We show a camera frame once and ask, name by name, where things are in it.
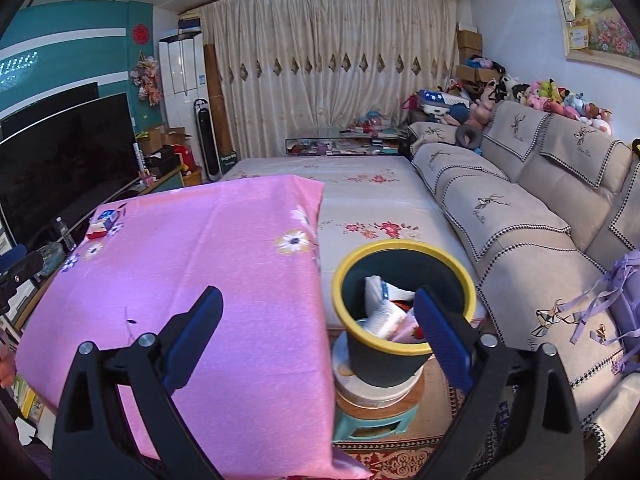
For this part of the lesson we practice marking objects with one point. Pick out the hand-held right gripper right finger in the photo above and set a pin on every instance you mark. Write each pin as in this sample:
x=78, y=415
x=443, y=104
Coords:
x=442, y=340

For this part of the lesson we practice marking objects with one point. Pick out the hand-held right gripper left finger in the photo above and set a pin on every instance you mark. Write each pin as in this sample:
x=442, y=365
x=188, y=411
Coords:
x=192, y=345

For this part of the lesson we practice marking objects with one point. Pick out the yellow rimmed dark trash bin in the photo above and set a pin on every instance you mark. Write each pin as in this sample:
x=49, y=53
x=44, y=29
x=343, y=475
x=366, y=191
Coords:
x=380, y=365

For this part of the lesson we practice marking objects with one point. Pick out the glass ashtray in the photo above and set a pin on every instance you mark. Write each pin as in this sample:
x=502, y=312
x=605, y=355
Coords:
x=50, y=257

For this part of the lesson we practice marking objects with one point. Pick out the clear water bottle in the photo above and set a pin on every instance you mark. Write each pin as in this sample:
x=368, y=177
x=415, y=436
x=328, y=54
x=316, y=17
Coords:
x=64, y=235

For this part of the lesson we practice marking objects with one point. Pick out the white plastic bucket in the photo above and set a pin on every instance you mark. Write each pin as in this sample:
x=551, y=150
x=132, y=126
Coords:
x=360, y=390

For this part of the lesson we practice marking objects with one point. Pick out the blue tissue pack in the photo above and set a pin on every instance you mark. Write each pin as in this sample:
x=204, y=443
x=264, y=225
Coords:
x=106, y=217

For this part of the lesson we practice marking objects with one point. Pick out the pink floral tablecloth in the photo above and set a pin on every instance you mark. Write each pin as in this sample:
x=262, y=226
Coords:
x=200, y=240

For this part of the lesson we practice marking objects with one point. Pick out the large black television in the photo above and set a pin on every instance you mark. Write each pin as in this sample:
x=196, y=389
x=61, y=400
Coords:
x=60, y=170

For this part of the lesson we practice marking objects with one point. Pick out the green plastic stool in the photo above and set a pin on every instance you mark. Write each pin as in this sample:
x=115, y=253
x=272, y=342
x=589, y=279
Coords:
x=380, y=427

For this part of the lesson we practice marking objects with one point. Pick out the beige sofa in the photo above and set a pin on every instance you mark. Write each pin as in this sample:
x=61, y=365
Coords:
x=525, y=230

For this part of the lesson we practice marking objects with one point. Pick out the floral bed sheet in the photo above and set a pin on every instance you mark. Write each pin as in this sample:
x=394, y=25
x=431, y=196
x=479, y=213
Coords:
x=375, y=200

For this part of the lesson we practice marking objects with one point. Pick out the teal television cabinet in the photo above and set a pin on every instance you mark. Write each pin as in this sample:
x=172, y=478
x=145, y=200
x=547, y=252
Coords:
x=167, y=180

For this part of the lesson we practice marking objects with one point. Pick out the red box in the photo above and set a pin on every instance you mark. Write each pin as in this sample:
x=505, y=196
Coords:
x=185, y=159

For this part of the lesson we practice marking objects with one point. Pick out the purple ribbon cloth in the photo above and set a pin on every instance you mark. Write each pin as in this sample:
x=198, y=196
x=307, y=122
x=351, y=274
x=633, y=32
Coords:
x=627, y=300

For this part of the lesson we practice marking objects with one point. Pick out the open cardboard box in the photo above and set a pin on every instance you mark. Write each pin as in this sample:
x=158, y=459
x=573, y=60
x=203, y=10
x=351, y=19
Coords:
x=165, y=137

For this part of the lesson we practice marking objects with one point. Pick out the black tower fan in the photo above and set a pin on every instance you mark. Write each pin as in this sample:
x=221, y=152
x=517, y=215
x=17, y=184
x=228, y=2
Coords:
x=206, y=140

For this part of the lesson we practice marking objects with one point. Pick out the grey neck pillow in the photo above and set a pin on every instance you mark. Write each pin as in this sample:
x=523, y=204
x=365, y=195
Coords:
x=470, y=136

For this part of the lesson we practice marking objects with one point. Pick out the low glass table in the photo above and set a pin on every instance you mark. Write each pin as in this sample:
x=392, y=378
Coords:
x=345, y=146

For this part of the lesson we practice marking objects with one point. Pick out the artificial flower decoration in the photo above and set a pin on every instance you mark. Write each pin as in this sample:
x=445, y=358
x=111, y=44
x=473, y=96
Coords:
x=147, y=80

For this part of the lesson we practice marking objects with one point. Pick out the white standing air conditioner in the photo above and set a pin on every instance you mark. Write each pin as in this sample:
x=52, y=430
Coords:
x=180, y=75

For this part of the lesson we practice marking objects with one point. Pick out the pile of plush toys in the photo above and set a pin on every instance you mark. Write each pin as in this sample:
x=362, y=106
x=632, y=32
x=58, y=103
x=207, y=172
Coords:
x=550, y=97

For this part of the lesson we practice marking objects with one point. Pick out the tall brown board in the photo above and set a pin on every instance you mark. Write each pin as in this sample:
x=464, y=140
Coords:
x=215, y=75

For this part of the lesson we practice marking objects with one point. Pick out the black mouse plush toy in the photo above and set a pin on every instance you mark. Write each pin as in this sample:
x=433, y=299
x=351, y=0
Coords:
x=636, y=147

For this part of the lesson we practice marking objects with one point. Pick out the beige patterned curtain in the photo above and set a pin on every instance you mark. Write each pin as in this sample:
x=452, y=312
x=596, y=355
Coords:
x=325, y=35

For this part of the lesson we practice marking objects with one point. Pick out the framed flower painting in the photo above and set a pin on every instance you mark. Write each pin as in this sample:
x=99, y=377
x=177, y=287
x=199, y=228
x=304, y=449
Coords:
x=610, y=25

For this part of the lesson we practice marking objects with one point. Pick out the black wall screen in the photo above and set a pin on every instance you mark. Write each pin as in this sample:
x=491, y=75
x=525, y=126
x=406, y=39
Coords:
x=50, y=105

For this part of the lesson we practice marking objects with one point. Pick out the round red wall ornament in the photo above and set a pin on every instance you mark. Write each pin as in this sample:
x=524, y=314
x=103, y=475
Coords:
x=140, y=34

